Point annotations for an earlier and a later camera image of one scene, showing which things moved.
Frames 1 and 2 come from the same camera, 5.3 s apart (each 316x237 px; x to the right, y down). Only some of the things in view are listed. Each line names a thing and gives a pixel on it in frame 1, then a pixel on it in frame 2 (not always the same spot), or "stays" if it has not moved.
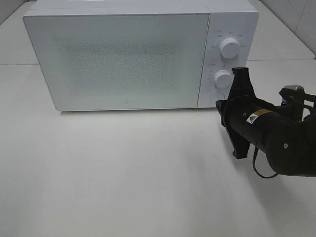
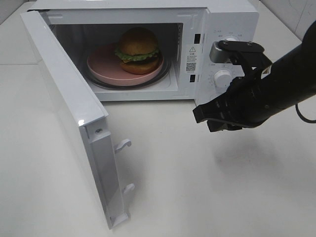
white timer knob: x=223 y=78 stays
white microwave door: x=110 y=61 → x=81 y=117
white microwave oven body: x=141 y=55 stays
